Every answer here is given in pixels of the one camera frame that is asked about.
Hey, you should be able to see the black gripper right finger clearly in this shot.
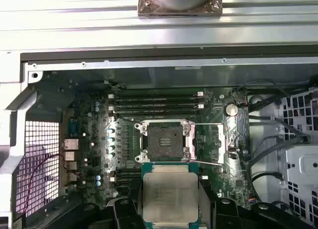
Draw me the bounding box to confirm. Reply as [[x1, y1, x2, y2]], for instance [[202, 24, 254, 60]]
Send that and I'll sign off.
[[198, 175, 318, 229]]

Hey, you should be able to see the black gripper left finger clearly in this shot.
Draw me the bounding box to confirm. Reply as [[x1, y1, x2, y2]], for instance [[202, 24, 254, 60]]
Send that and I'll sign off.
[[62, 175, 145, 229]]

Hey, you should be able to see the silver CPU green edge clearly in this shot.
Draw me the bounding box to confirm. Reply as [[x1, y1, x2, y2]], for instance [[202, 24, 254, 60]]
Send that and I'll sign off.
[[141, 162, 200, 227]]

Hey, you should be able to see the black RAM slot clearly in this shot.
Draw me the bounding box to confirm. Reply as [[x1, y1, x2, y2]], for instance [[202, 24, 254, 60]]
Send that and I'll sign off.
[[108, 103, 205, 110], [108, 109, 205, 116], [108, 90, 205, 96], [115, 168, 143, 176], [108, 96, 205, 102], [110, 176, 143, 184]]

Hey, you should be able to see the CPU socket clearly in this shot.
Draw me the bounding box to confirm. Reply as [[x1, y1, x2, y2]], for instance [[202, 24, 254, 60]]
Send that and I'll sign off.
[[134, 119, 197, 165]]

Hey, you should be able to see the green motherboard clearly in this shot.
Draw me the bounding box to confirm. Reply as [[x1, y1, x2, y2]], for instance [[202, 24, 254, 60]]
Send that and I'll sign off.
[[62, 86, 250, 215]]

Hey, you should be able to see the silver ethernet port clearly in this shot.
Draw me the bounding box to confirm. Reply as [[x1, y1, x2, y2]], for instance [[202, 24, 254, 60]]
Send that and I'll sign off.
[[63, 139, 80, 151]]

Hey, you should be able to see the metal disk cage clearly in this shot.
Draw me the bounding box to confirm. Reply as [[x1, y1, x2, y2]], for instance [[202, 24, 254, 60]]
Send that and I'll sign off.
[[273, 87, 318, 215]]

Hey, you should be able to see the blue serial port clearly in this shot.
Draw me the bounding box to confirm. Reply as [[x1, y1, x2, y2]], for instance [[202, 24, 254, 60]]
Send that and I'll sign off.
[[67, 119, 80, 138]]

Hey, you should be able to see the round coin battery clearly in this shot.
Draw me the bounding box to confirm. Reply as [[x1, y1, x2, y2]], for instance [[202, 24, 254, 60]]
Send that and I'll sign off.
[[225, 103, 239, 117]]

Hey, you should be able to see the black PC case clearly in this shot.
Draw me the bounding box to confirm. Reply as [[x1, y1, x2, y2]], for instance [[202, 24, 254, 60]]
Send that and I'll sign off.
[[0, 49, 318, 229]]

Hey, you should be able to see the metal wire locking lever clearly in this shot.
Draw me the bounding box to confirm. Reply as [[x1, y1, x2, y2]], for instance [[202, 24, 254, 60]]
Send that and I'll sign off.
[[191, 160, 224, 167]]

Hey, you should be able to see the black cable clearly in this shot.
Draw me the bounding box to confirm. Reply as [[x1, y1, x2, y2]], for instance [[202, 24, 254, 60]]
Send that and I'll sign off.
[[247, 134, 309, 207], [252, 172, 285, 181]]

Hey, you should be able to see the thin red wire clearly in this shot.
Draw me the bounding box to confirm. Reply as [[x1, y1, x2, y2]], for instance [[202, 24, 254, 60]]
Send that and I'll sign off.
[[26, 153, 67, 211]]

